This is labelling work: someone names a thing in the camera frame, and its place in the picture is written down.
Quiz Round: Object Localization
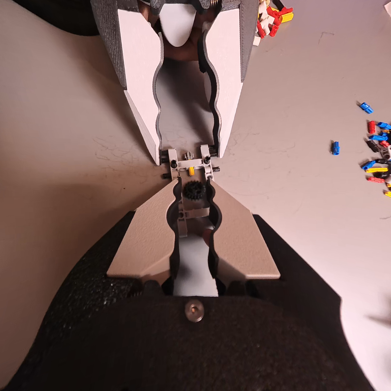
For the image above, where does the grey lego assembly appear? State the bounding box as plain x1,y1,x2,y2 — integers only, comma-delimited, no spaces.
161,144,221,239

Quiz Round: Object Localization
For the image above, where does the dark cloth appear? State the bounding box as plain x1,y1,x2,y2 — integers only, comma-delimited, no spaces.
12,0,100,37

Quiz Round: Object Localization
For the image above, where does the pile of mixed coloured lego pieces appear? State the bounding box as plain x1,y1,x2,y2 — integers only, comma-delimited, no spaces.
360,120,391,198

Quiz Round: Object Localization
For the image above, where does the pile of red white lego pieces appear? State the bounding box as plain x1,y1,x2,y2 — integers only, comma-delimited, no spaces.
252,0,294,47

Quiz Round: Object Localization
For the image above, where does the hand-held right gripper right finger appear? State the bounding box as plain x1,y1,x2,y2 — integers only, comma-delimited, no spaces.
206,180,281,288

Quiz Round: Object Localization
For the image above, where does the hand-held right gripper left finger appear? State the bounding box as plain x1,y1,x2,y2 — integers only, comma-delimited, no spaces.
106,178,184,286

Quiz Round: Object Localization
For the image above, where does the person's left hand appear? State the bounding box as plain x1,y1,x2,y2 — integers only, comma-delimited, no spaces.
162,29,204,62

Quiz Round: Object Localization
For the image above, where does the black lego gear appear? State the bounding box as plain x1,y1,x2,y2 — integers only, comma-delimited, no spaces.
183,180,203,202

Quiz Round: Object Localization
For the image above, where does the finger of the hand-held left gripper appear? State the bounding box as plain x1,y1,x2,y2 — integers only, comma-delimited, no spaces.
198,8,244,158
117,8,165,166

